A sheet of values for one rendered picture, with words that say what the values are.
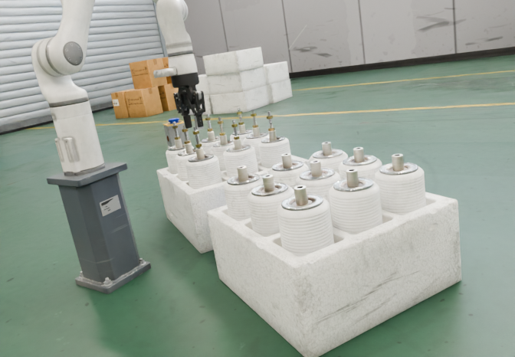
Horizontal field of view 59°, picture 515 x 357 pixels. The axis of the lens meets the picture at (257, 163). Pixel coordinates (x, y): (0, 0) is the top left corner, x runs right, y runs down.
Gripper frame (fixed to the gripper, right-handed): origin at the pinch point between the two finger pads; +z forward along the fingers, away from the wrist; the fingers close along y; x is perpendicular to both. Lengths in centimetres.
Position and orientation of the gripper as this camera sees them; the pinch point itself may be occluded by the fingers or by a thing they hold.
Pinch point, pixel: (193, 123)
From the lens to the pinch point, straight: 129.9
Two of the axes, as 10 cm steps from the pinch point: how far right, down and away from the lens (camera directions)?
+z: 1.5, 9.6, 2.3
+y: -5.9, -1.0, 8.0
